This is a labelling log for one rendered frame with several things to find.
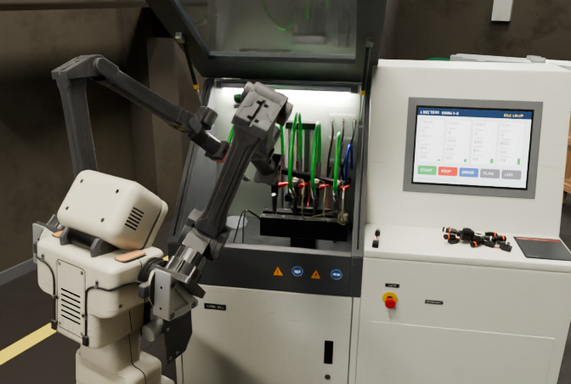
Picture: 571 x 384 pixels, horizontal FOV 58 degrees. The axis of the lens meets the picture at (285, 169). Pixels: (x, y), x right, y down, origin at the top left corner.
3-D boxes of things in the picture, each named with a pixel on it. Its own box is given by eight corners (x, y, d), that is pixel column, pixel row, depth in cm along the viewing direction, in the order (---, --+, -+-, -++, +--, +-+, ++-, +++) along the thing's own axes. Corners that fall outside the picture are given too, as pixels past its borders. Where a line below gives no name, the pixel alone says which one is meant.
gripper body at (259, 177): (283, 157, 164) (276, 146, 157) (273, 186, 160) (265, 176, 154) (265, 154, 166) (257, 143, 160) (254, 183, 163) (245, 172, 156)
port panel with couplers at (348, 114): (324, 177, 224) (326, 106, 214) (325, 175, 227) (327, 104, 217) (354, 179, 222) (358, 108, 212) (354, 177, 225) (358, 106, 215)
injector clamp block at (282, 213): (260, 251, 206) (259, 216, 201) (264, 240, 216) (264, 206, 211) (346, 257, 202) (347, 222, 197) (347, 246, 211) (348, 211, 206)
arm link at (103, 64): (70, 71, 144) (93, 71, 138) (77, 53, 145) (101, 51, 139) (177, 132, 177) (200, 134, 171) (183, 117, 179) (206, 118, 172)
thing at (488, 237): (443, 247, 179) (445, 233, 177) (439, 234, 188) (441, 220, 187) (513, 252, 175) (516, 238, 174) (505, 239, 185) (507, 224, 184)
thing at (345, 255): (179, 282, 191) (177, 243, 186) (183, 276, 196) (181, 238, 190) (348, 296, 183) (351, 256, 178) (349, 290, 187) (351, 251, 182)
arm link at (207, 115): (170, 122, 174) (188, 124, 168) (185, 95, 178) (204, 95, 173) (191, 143, 182) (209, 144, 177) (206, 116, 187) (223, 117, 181)
